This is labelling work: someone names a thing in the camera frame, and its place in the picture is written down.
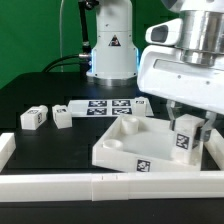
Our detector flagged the black cables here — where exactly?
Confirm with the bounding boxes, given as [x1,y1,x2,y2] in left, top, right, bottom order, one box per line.
[41,54,92,73]

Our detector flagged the white square tabletop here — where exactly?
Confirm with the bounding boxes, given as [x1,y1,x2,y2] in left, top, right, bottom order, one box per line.
[92,115,203,172]

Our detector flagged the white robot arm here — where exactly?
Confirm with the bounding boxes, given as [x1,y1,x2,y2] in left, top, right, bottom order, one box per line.
[87,0,224,141]

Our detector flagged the white U-shaped obstacle fence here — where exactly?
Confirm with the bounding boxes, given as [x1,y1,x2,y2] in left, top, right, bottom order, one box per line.
[0,133,224,203]

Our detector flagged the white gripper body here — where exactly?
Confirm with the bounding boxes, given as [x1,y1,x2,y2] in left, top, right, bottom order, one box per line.
[137,45,224,115]

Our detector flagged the white thin cable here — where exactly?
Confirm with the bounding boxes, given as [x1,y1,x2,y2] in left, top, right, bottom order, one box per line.
[58,0,66,73]

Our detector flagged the white marker sheet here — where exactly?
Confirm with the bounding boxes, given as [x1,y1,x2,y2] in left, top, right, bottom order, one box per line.
[68,98,154,117]

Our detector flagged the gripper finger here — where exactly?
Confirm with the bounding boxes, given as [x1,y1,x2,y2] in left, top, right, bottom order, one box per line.
[200,111,217,142]
[166,100,182,130]

